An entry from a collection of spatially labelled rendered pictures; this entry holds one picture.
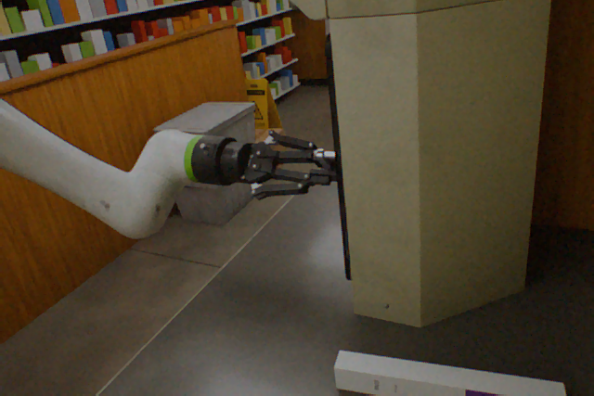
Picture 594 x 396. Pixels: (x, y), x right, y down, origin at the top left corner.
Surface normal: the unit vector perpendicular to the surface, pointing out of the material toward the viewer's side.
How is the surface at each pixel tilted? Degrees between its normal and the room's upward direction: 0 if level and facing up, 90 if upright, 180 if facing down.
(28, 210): 90
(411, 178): 90
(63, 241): 90
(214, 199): 95
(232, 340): 0
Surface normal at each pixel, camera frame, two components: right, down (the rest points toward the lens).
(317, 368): -0.12, -0.91
